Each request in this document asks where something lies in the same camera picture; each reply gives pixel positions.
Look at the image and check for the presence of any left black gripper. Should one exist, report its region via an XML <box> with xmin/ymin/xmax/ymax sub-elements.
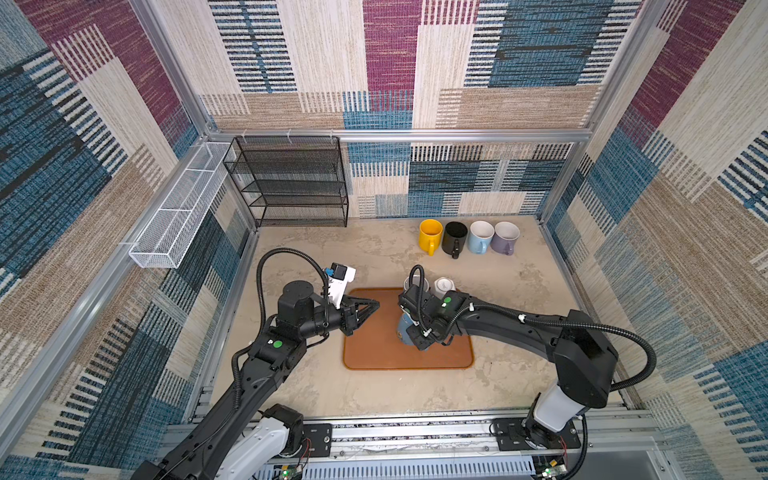
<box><xmin>296</xmin><ymin>295</ymin><xmax>377</xmax><ymax>343</ymax></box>

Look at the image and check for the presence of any black mug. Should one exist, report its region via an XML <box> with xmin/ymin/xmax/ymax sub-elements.
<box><xmin>441</xmin><ymin>221</ymin><xmax>469</xmax><ymax>259</ymax></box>

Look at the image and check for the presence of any yellow mug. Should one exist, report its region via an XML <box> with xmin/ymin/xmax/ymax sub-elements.
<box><xmin>418</xmin><ymin>219</ymin><xmax>443</xmax><ymax>256</ymax></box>

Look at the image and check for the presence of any light blue mug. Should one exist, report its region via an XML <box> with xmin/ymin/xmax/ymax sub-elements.
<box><xmin>467</xmin><ymin>220</ymin><xmax>495</xmax><ymax>255</ymax></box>

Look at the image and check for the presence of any lavender mug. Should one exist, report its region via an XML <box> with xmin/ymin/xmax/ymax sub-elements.
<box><xmin>490</xmin><ymin>221</ymin><xmax>521</xmax><ymax>256</ymax></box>

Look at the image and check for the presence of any teal blue mug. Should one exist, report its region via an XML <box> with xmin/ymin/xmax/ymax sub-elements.
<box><xmin>396</xmin><ymin>312</ymin><xmax>420</xmax><ymax>346</ymax></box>

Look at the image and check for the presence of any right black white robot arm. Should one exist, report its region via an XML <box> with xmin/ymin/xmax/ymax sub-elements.
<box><xmin>398</xmin><ymin>286</ymin><xmax>618</xmax><ymax>448</ymax></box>

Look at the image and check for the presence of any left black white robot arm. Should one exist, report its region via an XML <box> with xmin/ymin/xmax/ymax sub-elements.
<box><xmin>133</xmin><ymin>280</ymin><xmax>380</xmax><ymax>479</ymax></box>

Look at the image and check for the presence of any white mug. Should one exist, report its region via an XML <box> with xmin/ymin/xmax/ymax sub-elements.
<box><xmin>432</xmin><ymin>277</ymin><xmax>456</xmax><ymax>298</ymax></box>

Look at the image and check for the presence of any grey mug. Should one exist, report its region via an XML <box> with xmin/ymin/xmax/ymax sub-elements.
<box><xmin>403</xmin><ymin>272</ymin><xmax>430</xmax><ymax>292</ymax></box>

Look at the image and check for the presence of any brown rectangular tray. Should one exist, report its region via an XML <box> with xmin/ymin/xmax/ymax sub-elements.
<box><xmin>343</xmin><ymin>288</ymin><xmax>474</xmax><ymax>370</ymax></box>

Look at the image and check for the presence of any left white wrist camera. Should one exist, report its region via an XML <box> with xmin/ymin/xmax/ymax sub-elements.
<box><xmin>326</xmin><ymin>263</ymin><xmax>356</xmax><ymax>309</ymax></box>

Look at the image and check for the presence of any aluminium front rail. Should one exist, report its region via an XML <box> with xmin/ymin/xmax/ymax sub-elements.
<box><xmin>149</xmin><ymin>410</ymin><xmax>667</xmax><ymax>480</ymax></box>

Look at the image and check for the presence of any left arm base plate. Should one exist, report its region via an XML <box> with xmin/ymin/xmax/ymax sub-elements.
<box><xmin>247</xmin><ymin>422</ymin><xmax>334</xmax><ymax>461</ymax></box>

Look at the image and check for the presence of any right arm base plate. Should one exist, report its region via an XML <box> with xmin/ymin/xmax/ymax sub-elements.
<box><xmin>489</xmin><ymin>417</ymin><xmax>582</xmax><ymax>451</ymax></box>

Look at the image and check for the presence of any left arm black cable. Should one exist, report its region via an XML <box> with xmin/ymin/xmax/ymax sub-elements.
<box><xmin>230</xmin><ymin>247</ymin><xmax>331</xmax><ymax>409</ymax></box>

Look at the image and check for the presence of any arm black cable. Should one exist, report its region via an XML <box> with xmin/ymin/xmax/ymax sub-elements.
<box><xmin>406</xmin><ymin>263</ymin><xmax>658</xmax><ymax>480</ymax></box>
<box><xmin>230</xmin><ymin>247</ymin><xmax>331</xmax><ymax>409</ymax></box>

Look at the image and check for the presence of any black wire shelf rack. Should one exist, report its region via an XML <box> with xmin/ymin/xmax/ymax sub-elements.
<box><xmin>223</xmin><ymin>136</ymin><xmax>349</xmax><ymax>227</ymax></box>

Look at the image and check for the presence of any white mesh wall basket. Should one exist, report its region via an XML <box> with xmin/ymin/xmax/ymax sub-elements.
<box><xmin>129</xmin><ymin>142</ymin><xmax>229</xmax><ymax>269</ymax></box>

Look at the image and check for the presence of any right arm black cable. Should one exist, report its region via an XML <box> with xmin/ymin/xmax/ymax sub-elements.
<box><xmin>406</xmin><ymin>263</ymin><xmax>658</xmax><ymax>480</ymax></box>

